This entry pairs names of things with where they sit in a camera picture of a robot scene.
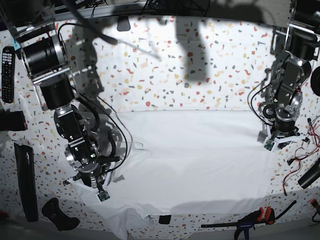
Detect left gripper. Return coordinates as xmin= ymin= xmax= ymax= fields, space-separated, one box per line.
xmin=258 ymin=125 xmax=300 ymax=152

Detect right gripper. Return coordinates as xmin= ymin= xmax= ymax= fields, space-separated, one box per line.
xmin=62 ymin=155 xmax=121 ymax=190

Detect white T-shirt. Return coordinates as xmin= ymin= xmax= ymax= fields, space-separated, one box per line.
xmin=73 ymin=110 xmax=277 ymax=240

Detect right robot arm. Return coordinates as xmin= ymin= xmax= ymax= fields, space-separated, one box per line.
xmin=10 ymin=20 xmax=119 ymax=193

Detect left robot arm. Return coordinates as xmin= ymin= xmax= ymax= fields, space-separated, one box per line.
xmin=258 ymin=0 xmax=320 ymax=152

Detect black cylinder flashlight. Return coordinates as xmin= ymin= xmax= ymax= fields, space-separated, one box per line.
xmin=298 ymin=158 xmax=320 ymax=189

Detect black game controller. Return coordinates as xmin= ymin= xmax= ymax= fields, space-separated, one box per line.
xmin=41 ymin=197 xmax=80 ymax=231

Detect black round object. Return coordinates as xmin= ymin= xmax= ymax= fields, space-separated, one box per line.
xmin=310 ymin=67 xmax=320 ymax=96

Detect long black pouch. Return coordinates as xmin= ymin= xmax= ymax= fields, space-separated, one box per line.
xmin=14 ymin=143 xmax=39 ymax=222

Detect thin black rod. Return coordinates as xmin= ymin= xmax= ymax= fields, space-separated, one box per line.
xmin=275 ymin=200 xmax=297 ymax=220

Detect black orange bar clamp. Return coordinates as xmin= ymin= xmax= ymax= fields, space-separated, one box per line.
xmin=200 ymin=206 xmax=276 ymax=240

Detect small black case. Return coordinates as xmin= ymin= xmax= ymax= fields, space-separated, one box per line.
xmin=158 ymin=215 xmax=172 ymax=225

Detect black flat box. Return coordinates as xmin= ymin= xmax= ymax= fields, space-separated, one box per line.
xmin=0 ymin=111 xmax=28 ymax=132

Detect black TV remote control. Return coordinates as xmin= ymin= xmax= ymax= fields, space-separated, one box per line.
xmin=0 ymin=46 xmax=16 ymax=104

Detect black clip at table edge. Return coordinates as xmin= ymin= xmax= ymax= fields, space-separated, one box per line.
xmin=117 ymin=16 xmax=131 ymax=32

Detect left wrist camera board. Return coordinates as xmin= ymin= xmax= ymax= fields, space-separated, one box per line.
xmin=264 ymin=139 xmax=274 ymax=151

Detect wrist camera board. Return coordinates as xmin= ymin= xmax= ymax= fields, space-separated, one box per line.
xmin=97 ymin=190 xmax=110 ymax=202
xmin=264 ymin=139 xmax=274 ymax=151

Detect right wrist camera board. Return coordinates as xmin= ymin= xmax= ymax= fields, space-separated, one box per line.
xmin=97 ymin=190 xmax=110 ymax=202

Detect red black wire bundle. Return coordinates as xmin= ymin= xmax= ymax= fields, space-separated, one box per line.
xmin=282 ymin=115 xmax=320 ymax=197

